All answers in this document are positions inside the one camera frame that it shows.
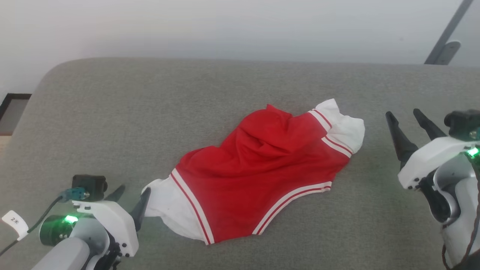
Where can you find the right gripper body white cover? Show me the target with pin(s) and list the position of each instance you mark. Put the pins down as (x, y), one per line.
(423, 161)

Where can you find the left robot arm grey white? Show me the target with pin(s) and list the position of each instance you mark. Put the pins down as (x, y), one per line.
(63, 255)

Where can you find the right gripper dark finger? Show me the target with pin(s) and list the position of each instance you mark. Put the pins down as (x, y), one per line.
(403, 146)
(431, 129)

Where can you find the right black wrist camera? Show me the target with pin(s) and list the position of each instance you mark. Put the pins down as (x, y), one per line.
(463, 123)

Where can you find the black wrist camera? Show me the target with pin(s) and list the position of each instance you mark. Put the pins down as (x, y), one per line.
(463, 123)
(90, 185)

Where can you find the grey metal bracket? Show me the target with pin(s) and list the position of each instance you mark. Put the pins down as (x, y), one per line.
(448, 52)

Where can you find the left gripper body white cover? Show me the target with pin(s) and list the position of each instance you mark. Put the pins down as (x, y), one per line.
(116, 225)

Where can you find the red basketball jersey white trim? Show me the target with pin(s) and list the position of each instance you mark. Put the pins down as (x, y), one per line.
(255, 180)

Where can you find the grey metal slanted bar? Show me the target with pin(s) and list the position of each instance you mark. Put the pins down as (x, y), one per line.
(448, 32)

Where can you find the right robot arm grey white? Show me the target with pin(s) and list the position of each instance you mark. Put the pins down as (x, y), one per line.
(465, 202)

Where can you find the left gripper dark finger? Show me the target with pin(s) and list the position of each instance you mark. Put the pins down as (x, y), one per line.
(116, 195)
(141, 210)

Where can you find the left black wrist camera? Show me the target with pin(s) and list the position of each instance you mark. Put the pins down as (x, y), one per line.
(90, 185)

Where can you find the dark skirting strip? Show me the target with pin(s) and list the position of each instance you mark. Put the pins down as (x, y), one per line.
(15, 96)

